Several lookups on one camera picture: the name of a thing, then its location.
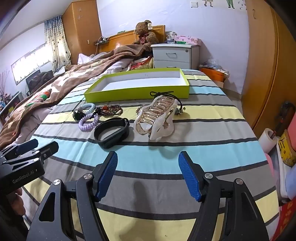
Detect yellow printed box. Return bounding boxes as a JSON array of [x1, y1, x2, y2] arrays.
[[277, 130, 296, 167]]

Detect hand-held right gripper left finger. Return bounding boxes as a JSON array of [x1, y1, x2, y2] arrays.
[[26, 151, 118, 241]]

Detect black silicone wristband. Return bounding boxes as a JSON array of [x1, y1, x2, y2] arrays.
[[94, 117, 130, 149]]

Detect dotted window curtain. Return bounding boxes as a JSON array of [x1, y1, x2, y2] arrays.
[[44, 16, 72, 73]]

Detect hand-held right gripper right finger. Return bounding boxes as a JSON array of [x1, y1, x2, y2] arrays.
[[178, 151, 270, 241]]

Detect purple spiral hair tie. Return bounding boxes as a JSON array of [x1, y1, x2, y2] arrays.
[[79, 115, 99, 132]]

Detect pale pink quilt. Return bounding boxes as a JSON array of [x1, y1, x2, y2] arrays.
[[77, 53, 139, 75]]

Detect wooden bed headboard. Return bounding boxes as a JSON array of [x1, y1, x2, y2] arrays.
[[96, 25, 166, 55]]

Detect red patterned pillow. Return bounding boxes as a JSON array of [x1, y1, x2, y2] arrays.
[[128, 57, 154, 70]]

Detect brown patterned blanket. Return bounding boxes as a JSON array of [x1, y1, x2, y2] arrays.
[[0, 44, 148, 151]]

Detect black hair tie round charm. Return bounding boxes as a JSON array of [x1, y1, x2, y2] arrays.
[[150, 91, 186, 116]]

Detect brown teddy bear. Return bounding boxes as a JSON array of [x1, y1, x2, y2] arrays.
[[132, 20, 160, 52]]

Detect white paper roll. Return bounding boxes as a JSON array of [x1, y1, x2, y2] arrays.
[[258, 128, 281, 154]]

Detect tall orange wooden cabinet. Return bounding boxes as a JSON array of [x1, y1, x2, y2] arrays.
[[62, 0, 101, 65]]

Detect white drawer nightstand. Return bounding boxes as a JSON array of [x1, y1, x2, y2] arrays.
[[151, 44, 200, 70]]

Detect brown wooden bead bracelet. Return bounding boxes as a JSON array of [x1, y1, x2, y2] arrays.
[[94, 104, 123, 117]]

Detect dark brown cloth pile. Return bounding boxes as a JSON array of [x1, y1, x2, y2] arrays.
[[26, 70, 55, 95]]

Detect pink floral tissue box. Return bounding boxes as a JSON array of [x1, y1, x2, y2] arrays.
[[174, 35, 202, 45]]

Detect clear large hair claw clip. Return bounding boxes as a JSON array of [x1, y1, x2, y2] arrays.
[[134, 96, 179, 141]]

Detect wall stickers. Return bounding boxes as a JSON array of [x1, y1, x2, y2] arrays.
[[190, 0, 245, 10]]

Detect large wooden wardrobe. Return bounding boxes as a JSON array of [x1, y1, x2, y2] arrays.
[[240, 0, 296, 139]]

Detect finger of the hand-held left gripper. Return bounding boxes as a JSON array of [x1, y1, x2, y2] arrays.
[[0, 138, 39, 161], [2, 141, 59, 168]]

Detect green shallow cardboard box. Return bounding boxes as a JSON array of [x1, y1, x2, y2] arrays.
[[84, 68, 190, 103]]

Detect orange storage box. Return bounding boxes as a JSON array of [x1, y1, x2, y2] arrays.
[[199, 66, 228, 82]]

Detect light blue spiral hair tie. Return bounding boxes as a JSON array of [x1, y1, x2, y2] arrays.
[[77, 103, 96, 114]]

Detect person's left hand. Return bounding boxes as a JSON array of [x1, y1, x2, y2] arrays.
[[6, 185, 26, 216]]

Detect clear plastic bag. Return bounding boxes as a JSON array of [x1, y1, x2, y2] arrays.
[[203, 58, 229, 72]]

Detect window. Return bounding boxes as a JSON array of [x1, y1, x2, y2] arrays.
[[10, 43, 52, 86]]

